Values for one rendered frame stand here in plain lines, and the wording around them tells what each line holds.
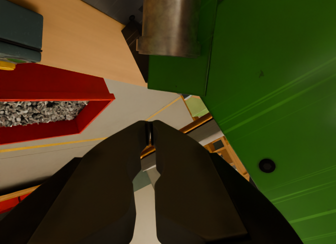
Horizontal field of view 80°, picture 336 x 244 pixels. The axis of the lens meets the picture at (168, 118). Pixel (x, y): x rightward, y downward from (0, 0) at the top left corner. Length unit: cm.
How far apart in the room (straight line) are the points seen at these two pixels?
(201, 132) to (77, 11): 24
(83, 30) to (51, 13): 5
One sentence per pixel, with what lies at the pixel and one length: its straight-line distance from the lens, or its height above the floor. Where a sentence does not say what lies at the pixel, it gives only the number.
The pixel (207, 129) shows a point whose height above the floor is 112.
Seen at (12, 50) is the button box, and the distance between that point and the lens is 30.
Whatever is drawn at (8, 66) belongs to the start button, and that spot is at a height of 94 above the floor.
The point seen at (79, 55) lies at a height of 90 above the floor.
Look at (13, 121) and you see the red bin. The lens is 61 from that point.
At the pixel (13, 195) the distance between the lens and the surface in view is 538.
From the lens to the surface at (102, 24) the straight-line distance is 37.
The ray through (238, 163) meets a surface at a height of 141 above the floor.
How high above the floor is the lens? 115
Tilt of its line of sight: 14 degrees down
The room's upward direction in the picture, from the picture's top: 154 degrees clockwise
